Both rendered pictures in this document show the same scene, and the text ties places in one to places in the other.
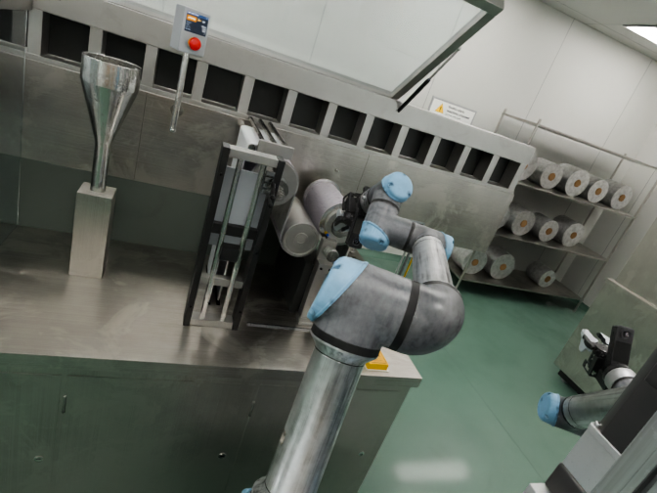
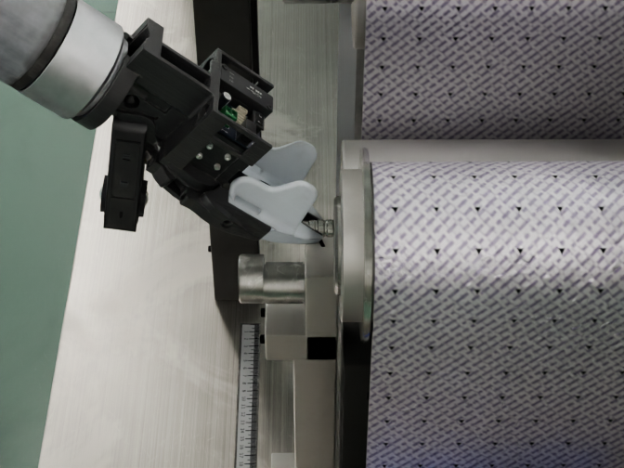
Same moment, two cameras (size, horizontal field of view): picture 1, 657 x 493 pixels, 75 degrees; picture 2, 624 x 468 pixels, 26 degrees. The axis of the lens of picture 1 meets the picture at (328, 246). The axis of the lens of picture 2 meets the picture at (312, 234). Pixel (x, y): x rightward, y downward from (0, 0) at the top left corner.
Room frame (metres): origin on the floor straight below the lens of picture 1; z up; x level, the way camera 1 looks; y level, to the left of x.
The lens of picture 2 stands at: (1.57, -0.70, 1.97)
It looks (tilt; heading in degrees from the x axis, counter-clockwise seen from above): 44 degrees down; 113
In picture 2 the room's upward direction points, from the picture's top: straight up
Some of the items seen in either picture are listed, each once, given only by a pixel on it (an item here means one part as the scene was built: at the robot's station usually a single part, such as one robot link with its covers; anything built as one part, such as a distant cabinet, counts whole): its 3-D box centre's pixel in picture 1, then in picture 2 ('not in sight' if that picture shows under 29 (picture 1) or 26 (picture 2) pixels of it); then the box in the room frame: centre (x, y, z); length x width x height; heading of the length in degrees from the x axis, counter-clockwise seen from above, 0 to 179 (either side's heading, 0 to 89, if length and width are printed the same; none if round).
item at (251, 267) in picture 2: (331, 254); (251, 279); (1.23, -0.02, 1.18); 0.04 x 0.02 x 0.04; 114
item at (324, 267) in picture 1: (316, 283); (299, 378); (1.26, 0.00, 1.05); 0.06 x 0.05 x 0.31; 24
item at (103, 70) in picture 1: (111, 72); not in sight; (1.12, 0.68, 1.50); 0.14 x 0.14 x 0.06
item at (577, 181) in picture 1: (543, 220); not in sight; (4.75, -2.12, 0.92); 1.83 x 0.53 x 1.85; 114
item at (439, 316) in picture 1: (432, 279); not in sight; (0.80, -0.22, 1.38); 0.49 x 0.11 x 0.12; 178
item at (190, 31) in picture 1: (192, 31); not in sight; (1.12, 0.49, 1.66); 0.07 x 0.07 x 0.10; 50
